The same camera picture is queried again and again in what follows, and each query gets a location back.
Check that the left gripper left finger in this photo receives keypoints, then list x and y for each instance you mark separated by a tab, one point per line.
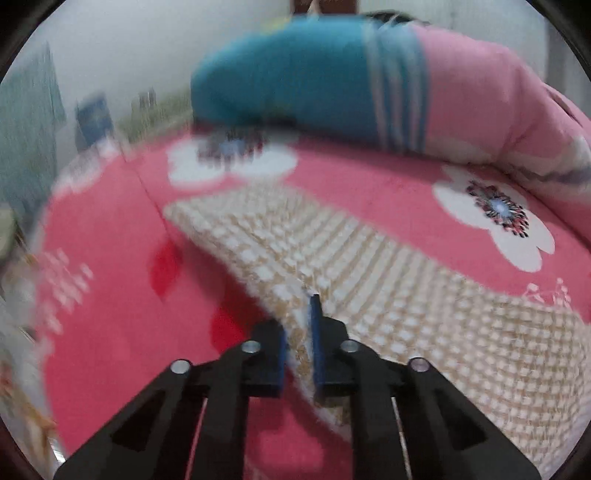
189	422

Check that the brown wooden door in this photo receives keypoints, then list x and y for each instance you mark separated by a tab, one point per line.
330	7

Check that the pink and blue quilt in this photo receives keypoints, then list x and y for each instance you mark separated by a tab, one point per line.
404	87

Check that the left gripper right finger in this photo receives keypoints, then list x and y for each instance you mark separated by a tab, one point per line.
408	420

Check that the pink floral bed blanket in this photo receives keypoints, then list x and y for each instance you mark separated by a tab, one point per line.
125	292

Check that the beige white checked knit coat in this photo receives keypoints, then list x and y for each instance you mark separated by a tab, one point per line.
525	363

